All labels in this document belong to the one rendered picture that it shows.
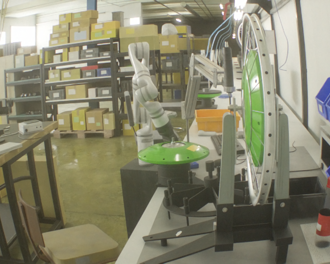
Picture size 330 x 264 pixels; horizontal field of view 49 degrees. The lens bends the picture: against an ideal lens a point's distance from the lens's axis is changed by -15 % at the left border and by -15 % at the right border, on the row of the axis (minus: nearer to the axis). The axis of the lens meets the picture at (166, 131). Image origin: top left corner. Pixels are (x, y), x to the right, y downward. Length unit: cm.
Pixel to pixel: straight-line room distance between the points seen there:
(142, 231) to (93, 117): 607
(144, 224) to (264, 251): 48
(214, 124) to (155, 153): 118
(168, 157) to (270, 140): 93
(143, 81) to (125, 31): 528
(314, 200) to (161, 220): 58
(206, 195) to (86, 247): 74
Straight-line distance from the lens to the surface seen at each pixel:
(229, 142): 108
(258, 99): 95
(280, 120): 109
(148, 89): 193
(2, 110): 283
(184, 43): 1046
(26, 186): 366
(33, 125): 307
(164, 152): 176
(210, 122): 290
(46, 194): 360
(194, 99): 229
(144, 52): 215
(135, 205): 245
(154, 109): 197
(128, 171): 239
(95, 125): 743
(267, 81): 85
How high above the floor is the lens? 152
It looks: 12 degrees down
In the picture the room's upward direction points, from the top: 3 degrees counter-clockwise
